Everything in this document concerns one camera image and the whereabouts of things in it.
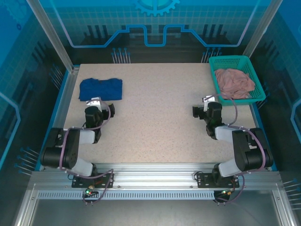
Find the small connector with LEDs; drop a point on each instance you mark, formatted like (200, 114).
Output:
(90, 190)
(227, 191)

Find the aluminium frame post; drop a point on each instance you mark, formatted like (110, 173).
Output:
(55, 35)
(259, 28)

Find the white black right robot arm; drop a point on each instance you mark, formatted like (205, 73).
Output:
(254, 160)

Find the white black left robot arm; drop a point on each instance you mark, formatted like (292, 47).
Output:
(50, 153)

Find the aluminium side rail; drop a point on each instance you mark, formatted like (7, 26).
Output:
(62, 113)
(257, 117)

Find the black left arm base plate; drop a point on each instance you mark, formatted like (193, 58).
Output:
(103, 181)

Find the green plastic mesh basket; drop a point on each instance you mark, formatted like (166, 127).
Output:
(225, 61)

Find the pink crumpled cloth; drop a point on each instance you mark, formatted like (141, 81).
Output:
(235, 82)

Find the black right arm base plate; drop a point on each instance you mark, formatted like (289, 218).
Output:
(204, 180)

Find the aluminium mounting rail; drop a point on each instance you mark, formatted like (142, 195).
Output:
(152, 176)

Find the blue t-shirt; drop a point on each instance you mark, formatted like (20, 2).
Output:
(101, 89)

